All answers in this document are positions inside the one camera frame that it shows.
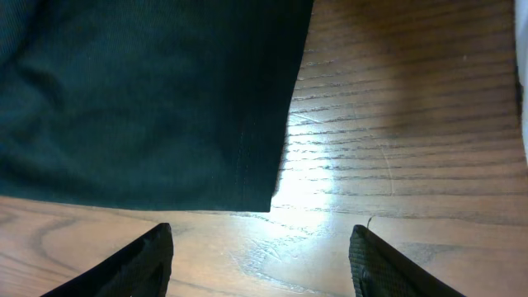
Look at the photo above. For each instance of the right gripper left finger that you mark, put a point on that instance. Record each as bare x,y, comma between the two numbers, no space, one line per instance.
140,269

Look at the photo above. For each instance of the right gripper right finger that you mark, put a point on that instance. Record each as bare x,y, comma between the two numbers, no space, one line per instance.
379,270

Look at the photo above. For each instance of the black t-shirt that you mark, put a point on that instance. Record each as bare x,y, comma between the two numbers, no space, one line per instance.
148,104

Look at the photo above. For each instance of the crumpled white shirt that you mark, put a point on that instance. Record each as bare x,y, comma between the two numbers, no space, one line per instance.
521,10

